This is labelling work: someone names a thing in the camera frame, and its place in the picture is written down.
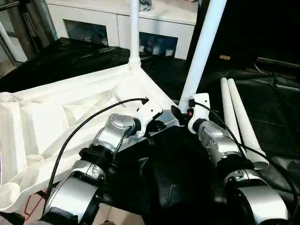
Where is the black backdrop cloth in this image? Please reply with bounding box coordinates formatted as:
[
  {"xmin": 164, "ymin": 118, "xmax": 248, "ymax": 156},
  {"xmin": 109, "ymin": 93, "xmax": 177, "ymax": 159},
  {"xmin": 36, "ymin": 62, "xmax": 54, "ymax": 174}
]
[{"xmin": 187, "ymin": 0, "xmax": 300, "ymax": 75}]

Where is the white cabinet with glass doors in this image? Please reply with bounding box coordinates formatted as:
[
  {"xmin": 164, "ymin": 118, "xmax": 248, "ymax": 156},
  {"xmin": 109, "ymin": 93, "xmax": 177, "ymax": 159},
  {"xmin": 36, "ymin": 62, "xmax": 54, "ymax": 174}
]
[{"xmin": 46, "ymin": 0, "xmax": 200, "ymax": 60}]

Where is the shiny object on cabinet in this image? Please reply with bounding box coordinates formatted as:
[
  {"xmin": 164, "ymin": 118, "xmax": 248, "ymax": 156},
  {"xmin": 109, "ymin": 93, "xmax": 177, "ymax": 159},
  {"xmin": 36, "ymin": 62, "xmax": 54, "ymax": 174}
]
[{"xmin": 139, "ymin": 0, "xmax": 155, "ymax": 12}]

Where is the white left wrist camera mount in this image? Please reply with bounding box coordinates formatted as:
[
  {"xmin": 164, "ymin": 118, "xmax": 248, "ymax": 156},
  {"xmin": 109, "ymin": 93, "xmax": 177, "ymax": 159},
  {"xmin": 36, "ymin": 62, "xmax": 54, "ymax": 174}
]
[{"xmin": 134, "ymin": 97, "xmax": 164, "ymax": 139}]

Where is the black mat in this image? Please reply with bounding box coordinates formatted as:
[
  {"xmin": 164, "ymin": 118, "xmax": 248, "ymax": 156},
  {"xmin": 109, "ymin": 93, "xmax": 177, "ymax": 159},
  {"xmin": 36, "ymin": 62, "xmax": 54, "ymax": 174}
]
[{"xmin": 0, "ymin": 36, "xmax": 300, "ymax": 225}]

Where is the white plastic table top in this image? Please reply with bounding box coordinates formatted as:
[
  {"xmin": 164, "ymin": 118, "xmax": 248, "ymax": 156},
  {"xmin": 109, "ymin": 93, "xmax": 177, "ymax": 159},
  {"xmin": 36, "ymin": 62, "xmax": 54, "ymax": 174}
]
[{"xmin": 0, "ymin": 66, "xmax": 186, "ymax": 214}]

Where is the white plastic table leg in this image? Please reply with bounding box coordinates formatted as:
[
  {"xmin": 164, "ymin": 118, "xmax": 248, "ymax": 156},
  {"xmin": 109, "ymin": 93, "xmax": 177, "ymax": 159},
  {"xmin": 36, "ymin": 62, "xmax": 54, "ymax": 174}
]
[
  {"xmin": 127, "ymin": 0, "xmax": 143, "ymax": 76},
  {"xmin": 227, "ymin": 79, "xmax": 270, "ymax": 170},
  {"xmin": 177, "ymin": 0, "xmax": 227, "ymax": 113},
  {"xmin": 220, "ymin": 78, "xmax": 247, "ymax": 155}
]

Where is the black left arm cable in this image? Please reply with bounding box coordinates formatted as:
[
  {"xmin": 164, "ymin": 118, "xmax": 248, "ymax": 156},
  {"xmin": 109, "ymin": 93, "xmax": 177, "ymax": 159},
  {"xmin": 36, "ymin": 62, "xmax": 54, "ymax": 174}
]
[{"xmin": 47, "ymin": 97, "xmax": 150, "ymax": 200}]

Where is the beige curtain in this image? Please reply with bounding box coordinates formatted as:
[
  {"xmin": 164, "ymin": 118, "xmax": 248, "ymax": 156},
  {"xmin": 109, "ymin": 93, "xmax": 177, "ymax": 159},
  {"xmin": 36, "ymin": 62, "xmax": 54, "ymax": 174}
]
[{"xmin": 9, "ymin": 0, "xmax": 58, "ymax": 54}]

